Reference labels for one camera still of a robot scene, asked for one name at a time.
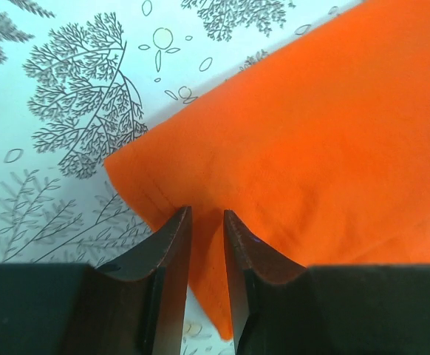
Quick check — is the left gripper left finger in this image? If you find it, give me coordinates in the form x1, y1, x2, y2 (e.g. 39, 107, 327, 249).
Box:
0, 207, 192, 354

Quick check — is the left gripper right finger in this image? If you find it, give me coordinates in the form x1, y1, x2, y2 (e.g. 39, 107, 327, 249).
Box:
223, 210, 430, 354

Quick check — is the orange t shirt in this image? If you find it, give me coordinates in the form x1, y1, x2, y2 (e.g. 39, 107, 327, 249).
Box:
104, 0, 430, 340

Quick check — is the floral table mat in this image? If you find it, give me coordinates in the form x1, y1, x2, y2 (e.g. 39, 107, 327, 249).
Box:
0, 0, 371, 355

